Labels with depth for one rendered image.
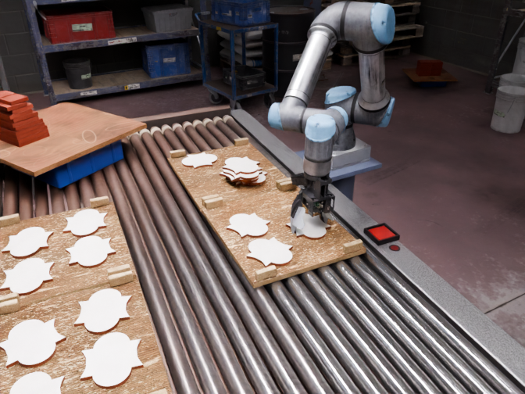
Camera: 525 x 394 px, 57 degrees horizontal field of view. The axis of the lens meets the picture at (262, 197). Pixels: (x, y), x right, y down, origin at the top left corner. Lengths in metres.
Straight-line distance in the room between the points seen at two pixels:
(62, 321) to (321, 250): 0.68
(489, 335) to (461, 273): 1.73
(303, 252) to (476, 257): 1.90
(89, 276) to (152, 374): 0.39
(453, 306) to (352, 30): 0.85
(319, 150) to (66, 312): 0.74
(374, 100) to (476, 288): 1.43
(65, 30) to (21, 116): 3.65
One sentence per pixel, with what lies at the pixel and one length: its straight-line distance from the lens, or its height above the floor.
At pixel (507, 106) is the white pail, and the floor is 0.25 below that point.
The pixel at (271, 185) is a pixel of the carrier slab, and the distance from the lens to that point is 1.68.
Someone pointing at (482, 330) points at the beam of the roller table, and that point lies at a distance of 1.26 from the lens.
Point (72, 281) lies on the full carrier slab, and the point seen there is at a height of 0.94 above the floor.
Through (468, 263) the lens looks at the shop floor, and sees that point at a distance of 3.05.
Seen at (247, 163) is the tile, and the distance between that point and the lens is 1.70.
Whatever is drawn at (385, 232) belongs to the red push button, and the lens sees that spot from 1.48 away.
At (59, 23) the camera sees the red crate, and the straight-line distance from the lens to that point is 5.51.
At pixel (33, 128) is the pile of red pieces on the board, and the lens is 1.94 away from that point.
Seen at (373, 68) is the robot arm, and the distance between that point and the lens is 1.69.
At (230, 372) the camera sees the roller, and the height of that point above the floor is 0.92.
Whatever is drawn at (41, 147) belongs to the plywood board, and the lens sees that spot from 1.90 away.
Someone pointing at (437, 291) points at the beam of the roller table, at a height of 0.91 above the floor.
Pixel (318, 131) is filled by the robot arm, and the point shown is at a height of 1.27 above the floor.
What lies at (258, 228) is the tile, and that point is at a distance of 1.43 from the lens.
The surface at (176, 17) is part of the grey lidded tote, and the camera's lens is 5.81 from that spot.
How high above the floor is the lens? 1.74
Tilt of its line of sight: 30 degrees down
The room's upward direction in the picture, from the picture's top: 1 degrees counter-clockwise
